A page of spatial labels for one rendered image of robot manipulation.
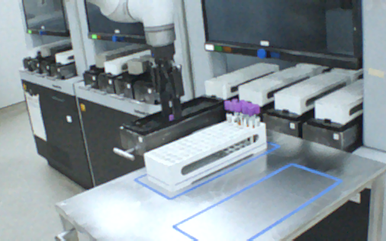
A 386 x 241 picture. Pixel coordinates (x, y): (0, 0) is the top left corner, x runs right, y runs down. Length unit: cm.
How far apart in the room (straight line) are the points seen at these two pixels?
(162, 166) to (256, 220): 25
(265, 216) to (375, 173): 29
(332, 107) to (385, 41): 24
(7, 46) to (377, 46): 411
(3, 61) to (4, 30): 31
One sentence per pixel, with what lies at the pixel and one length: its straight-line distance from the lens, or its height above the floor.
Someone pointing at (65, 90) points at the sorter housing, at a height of 68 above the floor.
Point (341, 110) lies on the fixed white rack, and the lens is 132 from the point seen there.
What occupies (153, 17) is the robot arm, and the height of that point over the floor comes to 114.
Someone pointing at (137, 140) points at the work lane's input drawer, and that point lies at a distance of 142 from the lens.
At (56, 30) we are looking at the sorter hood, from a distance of 272.
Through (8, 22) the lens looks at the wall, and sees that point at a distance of 492.
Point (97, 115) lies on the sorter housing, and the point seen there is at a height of 60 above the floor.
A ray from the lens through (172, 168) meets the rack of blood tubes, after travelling 100.
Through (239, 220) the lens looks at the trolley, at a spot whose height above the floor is 82.
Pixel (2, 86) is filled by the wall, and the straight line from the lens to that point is 495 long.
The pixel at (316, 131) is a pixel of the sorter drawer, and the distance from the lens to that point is 134.
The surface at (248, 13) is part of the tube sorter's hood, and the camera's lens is 151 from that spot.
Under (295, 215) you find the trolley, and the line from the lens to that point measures 90.
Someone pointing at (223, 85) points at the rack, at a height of 86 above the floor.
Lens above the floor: 130
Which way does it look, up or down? 19 degrees down
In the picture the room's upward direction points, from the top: 7 degrees counter-clockwise
